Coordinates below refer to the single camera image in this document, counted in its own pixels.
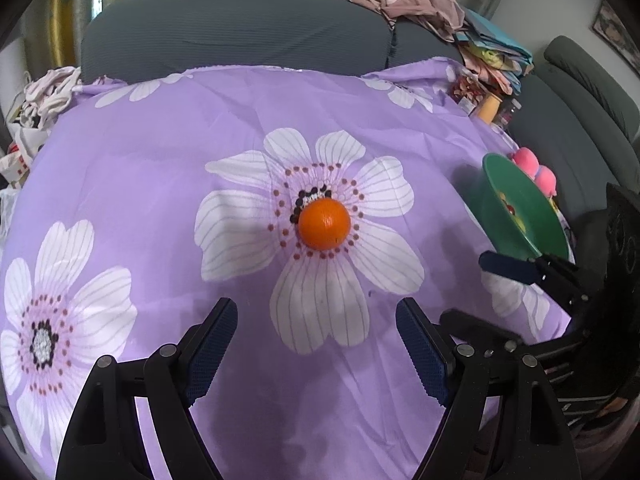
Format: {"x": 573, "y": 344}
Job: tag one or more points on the purple floral tablecloth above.
{"x": 150, "y": 202}

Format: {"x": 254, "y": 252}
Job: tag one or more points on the pile of folded clothes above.
{"x": 494, "y": 57}

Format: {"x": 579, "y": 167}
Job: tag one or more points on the patterned white cloth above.
{"x": 30, "y": 125}

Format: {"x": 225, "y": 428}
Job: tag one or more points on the green fruit front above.
{"x": 520, "y": 223}

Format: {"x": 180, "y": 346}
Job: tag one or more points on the clear jar dark lid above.
{"x": 506, "y": 113}

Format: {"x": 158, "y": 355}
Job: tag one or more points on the orange mandarin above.
{"x": 324, "y": 224}

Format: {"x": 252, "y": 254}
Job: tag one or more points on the grey sofa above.
{"x": 576, "y": 118}

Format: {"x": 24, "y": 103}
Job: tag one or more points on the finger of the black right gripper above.
{"x": 514, "y": 269}
{"x": 476, "y": 331}

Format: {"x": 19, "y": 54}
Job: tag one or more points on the yellow bottle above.
{"x": 488, "y": 108}

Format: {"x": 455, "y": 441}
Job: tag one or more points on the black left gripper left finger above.
{"x": 103, "y": 439}

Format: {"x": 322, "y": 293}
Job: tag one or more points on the framed picture on wall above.
{"x": 611, "y": 29}

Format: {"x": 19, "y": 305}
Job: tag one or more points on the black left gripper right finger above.
{"x": 531, "y": 439}

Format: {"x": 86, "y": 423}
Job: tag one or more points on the green plastic bowl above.
{"x": 500, "y": 181}

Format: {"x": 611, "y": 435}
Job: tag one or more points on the pink plush pig toy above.
{"x": 543, "y": 176}

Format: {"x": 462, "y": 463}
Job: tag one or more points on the pink crumpled cloth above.
{"x": 443, "y": 17}

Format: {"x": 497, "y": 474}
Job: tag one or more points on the dark grey cushion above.
{"x": 591, "y": 241}

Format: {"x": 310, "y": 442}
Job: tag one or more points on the clear box of dates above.
{"x": 468, "y": 93}

